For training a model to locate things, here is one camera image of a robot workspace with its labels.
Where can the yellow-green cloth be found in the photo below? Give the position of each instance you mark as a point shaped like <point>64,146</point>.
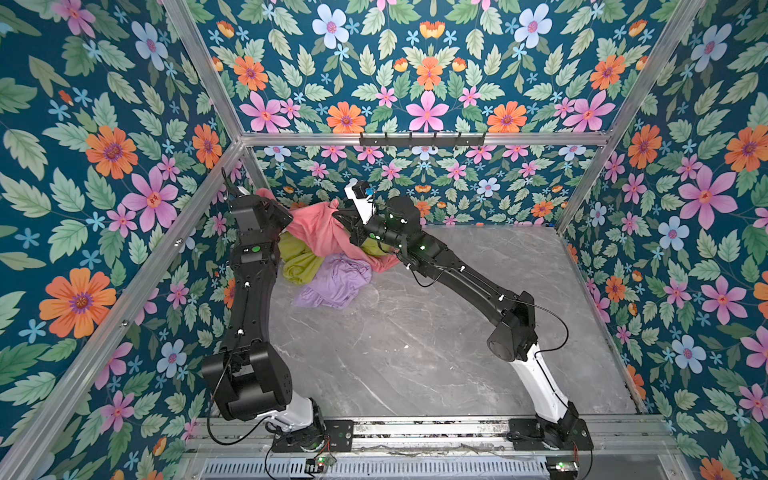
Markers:
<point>301,264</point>

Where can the green circuit board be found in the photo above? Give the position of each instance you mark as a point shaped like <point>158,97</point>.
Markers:
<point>562,469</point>
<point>320,464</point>

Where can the lavender purple cloth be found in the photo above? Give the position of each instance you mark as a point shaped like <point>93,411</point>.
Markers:
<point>336,284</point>

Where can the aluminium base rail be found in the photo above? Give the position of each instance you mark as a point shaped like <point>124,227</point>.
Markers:
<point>612,434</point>

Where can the black hook rail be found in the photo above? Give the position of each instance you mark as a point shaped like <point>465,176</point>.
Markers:
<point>411,139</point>

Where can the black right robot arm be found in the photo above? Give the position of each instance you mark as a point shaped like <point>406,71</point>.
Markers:
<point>396,227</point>

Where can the white perforated cable tray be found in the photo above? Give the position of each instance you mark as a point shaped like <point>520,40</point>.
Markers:
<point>378,468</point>

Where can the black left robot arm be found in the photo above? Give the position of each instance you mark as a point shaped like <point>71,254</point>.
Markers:
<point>247,378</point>

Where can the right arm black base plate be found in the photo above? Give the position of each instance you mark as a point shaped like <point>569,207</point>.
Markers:
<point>536,434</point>

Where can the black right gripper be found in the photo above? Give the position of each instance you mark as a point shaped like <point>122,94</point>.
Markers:
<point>358,230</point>

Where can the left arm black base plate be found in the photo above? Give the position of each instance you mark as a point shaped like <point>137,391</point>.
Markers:
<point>335,436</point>

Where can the left green circuit board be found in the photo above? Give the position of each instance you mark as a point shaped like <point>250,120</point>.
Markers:
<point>320,464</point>

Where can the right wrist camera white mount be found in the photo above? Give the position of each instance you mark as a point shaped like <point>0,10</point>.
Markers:
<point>360,193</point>

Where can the right green circuit board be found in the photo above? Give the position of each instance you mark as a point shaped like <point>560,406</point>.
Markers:
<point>562,469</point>

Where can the pink cloth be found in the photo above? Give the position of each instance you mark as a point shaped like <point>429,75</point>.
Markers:
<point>315,225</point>

